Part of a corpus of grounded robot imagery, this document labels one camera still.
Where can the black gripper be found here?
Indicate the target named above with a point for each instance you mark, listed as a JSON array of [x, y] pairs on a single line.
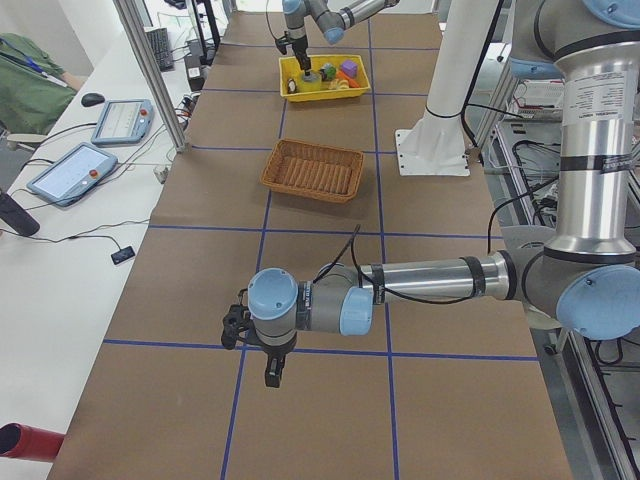
[[300, 48], [271, 353]]

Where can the yellow packing tape roll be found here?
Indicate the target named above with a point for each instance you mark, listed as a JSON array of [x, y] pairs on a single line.
[[309, 81]]

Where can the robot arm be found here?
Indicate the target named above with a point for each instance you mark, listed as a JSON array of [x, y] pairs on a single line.
[[583, 277], [332, 24]]

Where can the yellow woven plastic basket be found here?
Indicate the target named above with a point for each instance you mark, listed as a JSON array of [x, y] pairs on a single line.
[[289, 68]]

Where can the brown wicker basket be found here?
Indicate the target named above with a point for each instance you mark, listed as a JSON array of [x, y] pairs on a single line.
[[308, 170]]

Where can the blue tape line lengthwise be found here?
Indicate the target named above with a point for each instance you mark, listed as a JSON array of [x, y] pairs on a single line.
[[389, 345]]

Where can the toy panda figure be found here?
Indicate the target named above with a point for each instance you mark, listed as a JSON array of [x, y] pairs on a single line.
[[292, 86]]

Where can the toy bread pieces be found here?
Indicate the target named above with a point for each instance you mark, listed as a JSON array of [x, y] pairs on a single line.
[[338, 84]]

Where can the orange toy carrot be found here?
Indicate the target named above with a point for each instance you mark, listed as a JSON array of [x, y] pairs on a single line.
[[350, 81]]

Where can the purple toy block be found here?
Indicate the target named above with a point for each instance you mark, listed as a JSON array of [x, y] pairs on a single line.
[[349, 68]]

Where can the black keyboard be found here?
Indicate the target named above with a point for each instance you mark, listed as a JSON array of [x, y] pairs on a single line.
[[158, 39]]

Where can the small black usb device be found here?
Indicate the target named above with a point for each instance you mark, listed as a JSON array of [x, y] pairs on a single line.
[[122, 255]]

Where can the teach pendant far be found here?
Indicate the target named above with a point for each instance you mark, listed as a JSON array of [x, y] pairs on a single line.
[[123, 122]]

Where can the teach pendant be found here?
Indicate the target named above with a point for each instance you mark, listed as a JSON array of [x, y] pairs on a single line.
[[73, 175], [123, 122]]

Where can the black computer mouse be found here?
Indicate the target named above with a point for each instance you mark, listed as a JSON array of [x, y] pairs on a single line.
[[92, 99]]

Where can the teach pendant near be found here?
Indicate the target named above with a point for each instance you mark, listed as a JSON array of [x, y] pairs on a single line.
[[73, 175]]

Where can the person in green shirt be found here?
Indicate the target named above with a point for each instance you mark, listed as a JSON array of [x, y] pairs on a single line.
[[35, 90]]

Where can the red cylinder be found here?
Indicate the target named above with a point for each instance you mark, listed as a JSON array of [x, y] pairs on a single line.
[[25, 442]]

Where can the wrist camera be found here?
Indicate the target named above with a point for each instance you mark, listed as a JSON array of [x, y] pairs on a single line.
[[236, 326], [283, 42]]

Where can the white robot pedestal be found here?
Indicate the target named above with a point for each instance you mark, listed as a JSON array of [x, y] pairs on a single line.
[[435, 145]]

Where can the aluminium frame post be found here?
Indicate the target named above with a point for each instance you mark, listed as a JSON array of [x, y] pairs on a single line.
[[133, 27]]

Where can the black cylinder handle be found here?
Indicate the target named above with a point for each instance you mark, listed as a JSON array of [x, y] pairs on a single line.
[[16, 217]]

